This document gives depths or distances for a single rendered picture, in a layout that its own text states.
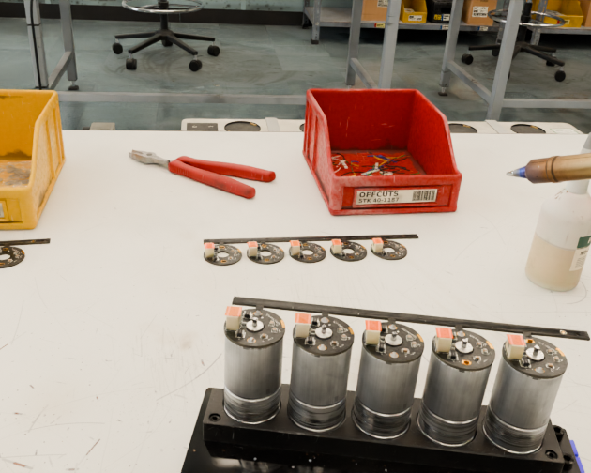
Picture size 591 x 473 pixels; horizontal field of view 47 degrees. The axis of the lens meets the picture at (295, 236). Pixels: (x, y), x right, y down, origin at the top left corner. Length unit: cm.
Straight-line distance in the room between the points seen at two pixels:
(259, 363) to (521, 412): 11
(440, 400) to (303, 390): 6
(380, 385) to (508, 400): 5
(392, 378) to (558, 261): 20
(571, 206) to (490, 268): 7
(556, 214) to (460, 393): 18
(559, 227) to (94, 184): 34
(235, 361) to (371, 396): 6
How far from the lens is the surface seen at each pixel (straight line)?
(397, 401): 28
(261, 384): 28
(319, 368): 27
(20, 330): 39
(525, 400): 29
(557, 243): 44
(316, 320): 28
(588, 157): 22
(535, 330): 30
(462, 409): 29
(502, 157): 65
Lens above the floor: 98
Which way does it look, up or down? 29 degrees down
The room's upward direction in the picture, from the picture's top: 4 degrees clockwise
